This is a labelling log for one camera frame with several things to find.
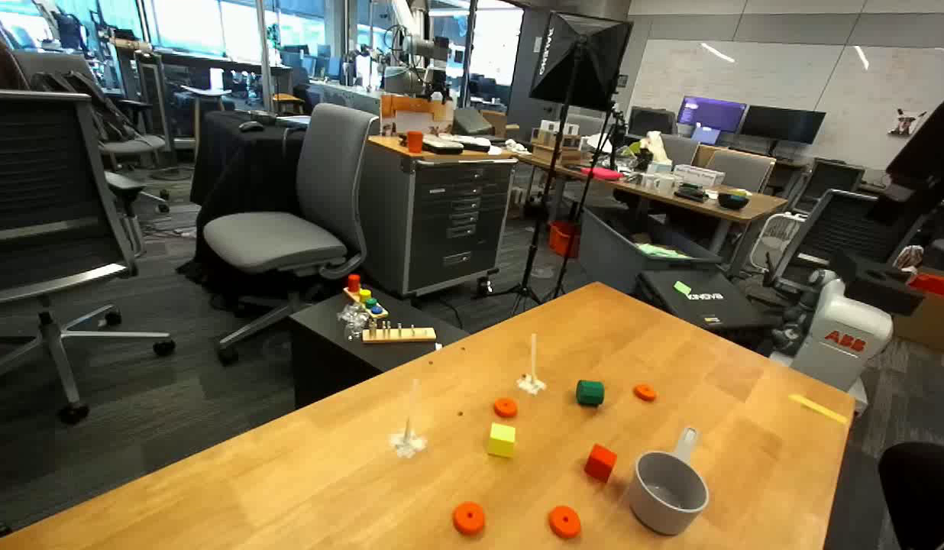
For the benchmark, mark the white peg on tape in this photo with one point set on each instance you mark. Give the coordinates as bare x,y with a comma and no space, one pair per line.
409,444
532,386

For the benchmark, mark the yellow wooden block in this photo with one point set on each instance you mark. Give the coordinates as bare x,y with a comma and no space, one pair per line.
502,442

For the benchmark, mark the yellow tape strip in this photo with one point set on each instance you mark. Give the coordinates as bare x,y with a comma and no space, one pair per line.
818,408

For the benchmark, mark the black low side table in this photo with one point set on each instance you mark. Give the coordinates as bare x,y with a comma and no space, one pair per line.
323,355

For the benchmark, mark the colourful stacking toy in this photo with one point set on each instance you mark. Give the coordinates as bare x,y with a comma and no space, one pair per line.
368,301

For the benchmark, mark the black light stand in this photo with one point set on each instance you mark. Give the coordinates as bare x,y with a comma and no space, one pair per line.
539,240

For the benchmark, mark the grey padded office chair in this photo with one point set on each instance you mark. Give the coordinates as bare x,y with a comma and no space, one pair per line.
277,240

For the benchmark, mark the black computer monitor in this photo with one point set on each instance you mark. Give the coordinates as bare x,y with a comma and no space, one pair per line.
783,123

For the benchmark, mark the black swivel chair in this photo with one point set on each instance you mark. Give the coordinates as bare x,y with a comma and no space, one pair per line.
925,498

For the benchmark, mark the orange and white box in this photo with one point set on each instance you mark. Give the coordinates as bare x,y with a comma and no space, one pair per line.
410,109

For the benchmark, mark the black softbox light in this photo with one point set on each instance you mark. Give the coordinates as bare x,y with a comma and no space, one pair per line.
587,65

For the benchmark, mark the orange wooden disc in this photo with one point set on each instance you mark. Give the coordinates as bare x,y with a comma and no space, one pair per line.
506,408
647,393
469,517
565,522

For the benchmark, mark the white ABB robot base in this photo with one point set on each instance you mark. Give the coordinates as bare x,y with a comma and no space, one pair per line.
841,341

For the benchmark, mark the red bucket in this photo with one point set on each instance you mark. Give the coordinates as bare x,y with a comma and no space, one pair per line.
565,240

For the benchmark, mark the clear plastic bag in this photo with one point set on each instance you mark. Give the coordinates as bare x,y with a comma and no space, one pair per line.
355,320

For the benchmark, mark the red wooden block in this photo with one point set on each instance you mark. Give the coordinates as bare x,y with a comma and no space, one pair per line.
601,462

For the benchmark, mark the black mesh office chair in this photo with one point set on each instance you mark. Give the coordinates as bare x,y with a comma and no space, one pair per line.
45,173

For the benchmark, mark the white wall whiteboard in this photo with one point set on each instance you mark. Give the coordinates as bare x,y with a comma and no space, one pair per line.
795,76

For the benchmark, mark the green wooden block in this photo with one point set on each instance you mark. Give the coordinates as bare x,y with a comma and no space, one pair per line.
591,393

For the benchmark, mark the purple screen monitor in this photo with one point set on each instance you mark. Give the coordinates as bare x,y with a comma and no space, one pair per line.
714,111

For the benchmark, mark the grey desk chair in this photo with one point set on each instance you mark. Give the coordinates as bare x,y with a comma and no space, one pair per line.
740,168

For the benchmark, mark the brown cardboard box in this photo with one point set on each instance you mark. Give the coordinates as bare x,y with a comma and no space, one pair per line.
932,326

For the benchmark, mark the small orange cup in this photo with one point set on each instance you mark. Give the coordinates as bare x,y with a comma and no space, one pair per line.
415,141

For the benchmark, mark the grey drawer cabinet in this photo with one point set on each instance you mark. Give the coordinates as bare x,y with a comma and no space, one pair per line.
441,218

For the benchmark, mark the black case with green label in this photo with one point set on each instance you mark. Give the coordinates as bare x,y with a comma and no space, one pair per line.
711,305

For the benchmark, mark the grey mesh office chair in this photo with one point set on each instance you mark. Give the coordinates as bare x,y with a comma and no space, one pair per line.
76,91

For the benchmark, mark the black draped table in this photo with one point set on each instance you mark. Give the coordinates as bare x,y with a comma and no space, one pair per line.
242,162

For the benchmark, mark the wooden office desk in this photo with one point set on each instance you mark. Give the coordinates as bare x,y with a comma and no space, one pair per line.
696,200

